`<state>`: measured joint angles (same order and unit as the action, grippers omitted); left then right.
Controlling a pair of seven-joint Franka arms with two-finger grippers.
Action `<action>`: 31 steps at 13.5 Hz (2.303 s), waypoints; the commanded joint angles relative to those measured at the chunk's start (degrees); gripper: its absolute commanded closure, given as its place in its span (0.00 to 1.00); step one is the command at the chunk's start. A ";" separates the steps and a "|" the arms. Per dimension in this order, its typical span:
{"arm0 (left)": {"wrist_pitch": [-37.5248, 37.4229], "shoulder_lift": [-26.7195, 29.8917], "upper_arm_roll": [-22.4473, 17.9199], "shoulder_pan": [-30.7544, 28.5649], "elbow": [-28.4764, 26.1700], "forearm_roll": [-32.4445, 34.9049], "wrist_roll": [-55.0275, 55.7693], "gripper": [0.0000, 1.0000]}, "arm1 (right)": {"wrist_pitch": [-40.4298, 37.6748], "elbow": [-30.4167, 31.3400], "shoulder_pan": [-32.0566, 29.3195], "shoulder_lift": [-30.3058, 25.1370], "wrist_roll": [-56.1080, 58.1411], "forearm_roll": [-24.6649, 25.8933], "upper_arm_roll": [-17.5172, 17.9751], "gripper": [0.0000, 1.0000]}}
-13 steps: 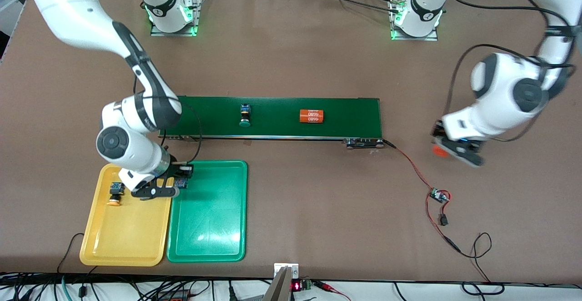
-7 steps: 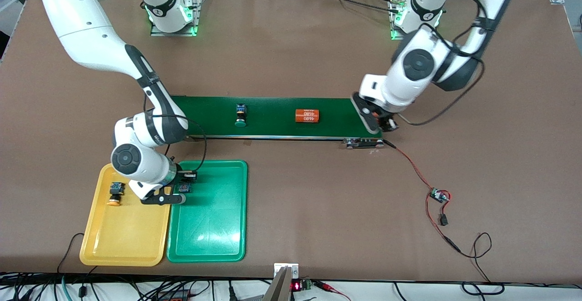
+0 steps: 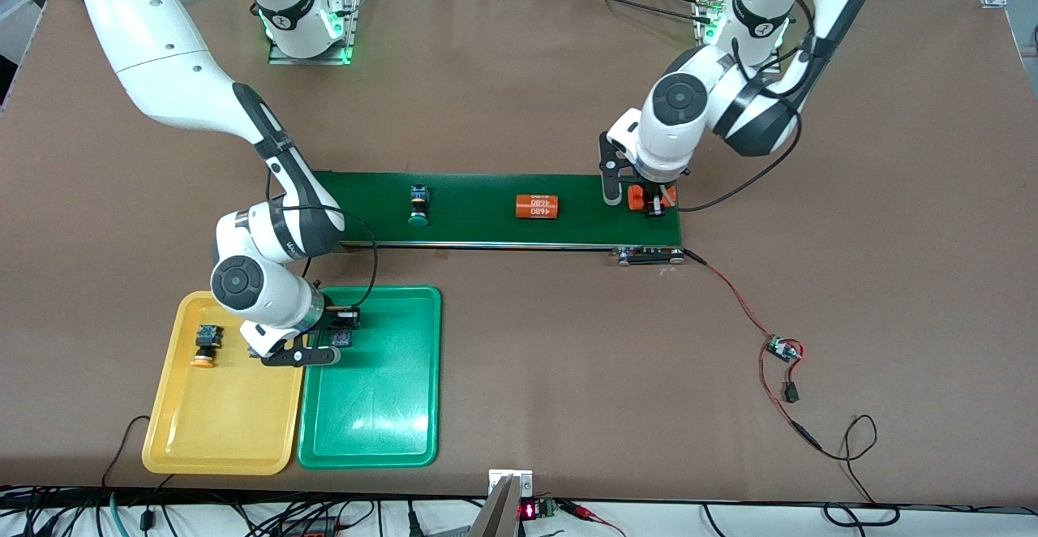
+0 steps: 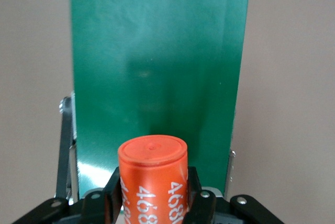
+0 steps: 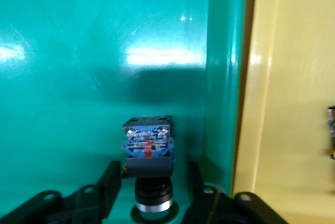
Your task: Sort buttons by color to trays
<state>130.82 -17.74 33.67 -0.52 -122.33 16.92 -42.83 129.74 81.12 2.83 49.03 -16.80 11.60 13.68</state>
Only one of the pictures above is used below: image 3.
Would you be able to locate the orange cylinder marked 4680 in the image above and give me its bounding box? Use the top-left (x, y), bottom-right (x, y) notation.
top-left (628, 183), bottom-right (671, 213)
top-left (516, 193), bottom-right (561, 220)

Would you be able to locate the green plastic tray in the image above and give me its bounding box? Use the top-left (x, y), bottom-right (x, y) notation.
top-left (297, 286), bottom-right (443, 470)

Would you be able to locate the yellow plastic tray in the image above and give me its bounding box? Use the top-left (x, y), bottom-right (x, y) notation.
top-left (142, 291), bottom-right (313, 476)

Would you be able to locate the green conveyor belt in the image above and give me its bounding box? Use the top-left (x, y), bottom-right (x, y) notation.
top-left (312, 170), bottom-right (687, 267)

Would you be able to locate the small black circuit board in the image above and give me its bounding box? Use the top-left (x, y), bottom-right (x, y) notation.
top-left (766, 334), bottom-right (804, 364)

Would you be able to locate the grey metal bar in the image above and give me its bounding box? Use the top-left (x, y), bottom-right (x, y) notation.
top-left (469, 475), bottom-right (521, 537)

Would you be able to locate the red clip lead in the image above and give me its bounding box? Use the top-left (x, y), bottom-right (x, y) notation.
top-left (558, 500), bottom-right (627, 537)

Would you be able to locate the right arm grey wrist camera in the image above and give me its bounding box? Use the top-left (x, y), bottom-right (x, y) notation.
top-left (261, 345), bottom-right (341, 368)

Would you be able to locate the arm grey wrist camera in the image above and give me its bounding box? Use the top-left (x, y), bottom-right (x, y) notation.
top-left (261, 345), bottom-right (341, 368)
top-left (599, 130), bottom-right (626, 204)

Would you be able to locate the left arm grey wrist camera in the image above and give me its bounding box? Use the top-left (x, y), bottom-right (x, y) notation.
top-left (599, 130), bottom-right (626, 204)

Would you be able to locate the red black conveyor wire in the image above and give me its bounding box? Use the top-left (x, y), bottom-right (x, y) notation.
top-left (681, 248), bottom-right (776, 343)

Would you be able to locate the tangled black cable bundle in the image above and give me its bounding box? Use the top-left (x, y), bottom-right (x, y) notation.
top-left (0, 484), bottom-right (487, 537)

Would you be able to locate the black inline switch red lead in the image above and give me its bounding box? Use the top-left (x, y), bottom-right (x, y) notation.
top-left (780, 352), bottom-right (806, 405)

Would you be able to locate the silver bracket plate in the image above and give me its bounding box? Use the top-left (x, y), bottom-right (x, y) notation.
top-left (489, 470), bottom-right (534, 497)

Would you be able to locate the thin black table cable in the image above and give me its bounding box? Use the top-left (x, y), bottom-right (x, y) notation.
top-left (101, 415), bottom-right (175, 493)

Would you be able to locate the red black power wire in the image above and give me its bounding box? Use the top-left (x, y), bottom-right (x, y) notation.
top-left (759, 349), bottom-right (824, 452)

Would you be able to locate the thin black looped cable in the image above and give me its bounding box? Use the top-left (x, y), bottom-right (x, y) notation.
top-left (819, 414), bottom-right (901, 528)

